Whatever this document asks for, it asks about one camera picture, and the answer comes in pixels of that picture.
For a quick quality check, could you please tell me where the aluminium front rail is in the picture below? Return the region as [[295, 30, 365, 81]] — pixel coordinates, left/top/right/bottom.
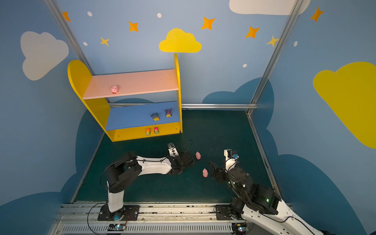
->
[[48, 201, 303, 235]]

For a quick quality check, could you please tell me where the circuit board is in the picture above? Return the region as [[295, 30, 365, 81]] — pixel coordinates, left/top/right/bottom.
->
[[232, 223, 249, 235], [107, 223, 127, 233]]

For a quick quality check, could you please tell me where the right aluminium frame post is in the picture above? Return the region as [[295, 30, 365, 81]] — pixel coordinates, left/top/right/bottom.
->
[[246, 0, 305, 118]]

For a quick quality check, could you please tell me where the rear aluminium frame bar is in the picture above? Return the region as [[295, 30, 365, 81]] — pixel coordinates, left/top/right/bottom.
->
[[108, 103, 258, 110]]

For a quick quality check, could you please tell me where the blue yellow toy figure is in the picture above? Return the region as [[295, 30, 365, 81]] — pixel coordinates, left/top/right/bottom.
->
[[151, 113, 160, 121]]

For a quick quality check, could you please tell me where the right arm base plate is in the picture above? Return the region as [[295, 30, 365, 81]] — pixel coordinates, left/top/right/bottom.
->
[[214, 205, 243, 220]]

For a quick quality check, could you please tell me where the yellow toy shelf unit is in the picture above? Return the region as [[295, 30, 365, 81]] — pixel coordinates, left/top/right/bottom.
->
[[67, 54, 183, 142]]

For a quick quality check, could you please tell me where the pink toy pig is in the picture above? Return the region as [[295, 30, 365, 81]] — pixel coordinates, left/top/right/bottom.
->
[[202, 169, 209, 178], [110, 85, 119, 95], [195, 152, 201, 160]]

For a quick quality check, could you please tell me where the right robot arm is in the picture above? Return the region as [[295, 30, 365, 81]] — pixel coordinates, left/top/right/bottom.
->
[[210, 162, 330, 235]]

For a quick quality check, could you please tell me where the left aluminium frame post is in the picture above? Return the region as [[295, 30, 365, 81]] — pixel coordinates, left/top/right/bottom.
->
[[44, 0, 95, 75]]

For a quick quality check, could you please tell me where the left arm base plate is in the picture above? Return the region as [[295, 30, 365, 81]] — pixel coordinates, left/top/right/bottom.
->
[[98, 204, 140, 221]]

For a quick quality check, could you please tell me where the right circuit board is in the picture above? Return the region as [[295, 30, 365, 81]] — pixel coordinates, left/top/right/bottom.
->
[[232, 223, 249, 235]]

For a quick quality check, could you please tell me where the aluminium frame post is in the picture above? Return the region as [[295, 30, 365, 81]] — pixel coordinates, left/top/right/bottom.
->
[[44, 0, 95, 75], [246, 0, 305, 118]]

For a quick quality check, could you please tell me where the purple yellow star toy figure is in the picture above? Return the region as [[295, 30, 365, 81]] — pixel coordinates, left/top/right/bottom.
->
[[165, 108, 172, 118]]

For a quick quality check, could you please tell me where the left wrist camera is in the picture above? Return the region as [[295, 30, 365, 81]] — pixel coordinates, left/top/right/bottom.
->
[[167, 143, 179, 157]]

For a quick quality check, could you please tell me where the left circuit board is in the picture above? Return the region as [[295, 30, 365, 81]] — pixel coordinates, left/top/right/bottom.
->
[[107, 223, 127, 233]]

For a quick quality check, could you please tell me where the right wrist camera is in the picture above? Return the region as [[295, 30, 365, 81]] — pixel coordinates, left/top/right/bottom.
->
[[224, 149, 239, 172]]

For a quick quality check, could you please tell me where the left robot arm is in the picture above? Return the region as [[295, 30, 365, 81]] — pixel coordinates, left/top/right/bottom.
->
[[104, 151, 194, 213]]

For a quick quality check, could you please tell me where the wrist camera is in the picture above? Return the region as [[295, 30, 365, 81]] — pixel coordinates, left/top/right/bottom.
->
[[224, 149, 239, 172], [167, 143, 179, 157]]

